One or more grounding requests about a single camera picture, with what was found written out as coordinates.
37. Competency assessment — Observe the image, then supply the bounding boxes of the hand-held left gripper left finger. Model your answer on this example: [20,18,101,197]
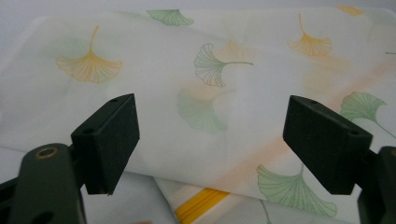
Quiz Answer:
[70,92,141,197]

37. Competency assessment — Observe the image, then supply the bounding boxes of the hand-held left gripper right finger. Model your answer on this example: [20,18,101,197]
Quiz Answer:
[282,94,374,196]

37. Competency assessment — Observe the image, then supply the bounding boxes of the white leaf-print mesh laundry bag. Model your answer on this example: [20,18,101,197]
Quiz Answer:
[0,6,396,224]

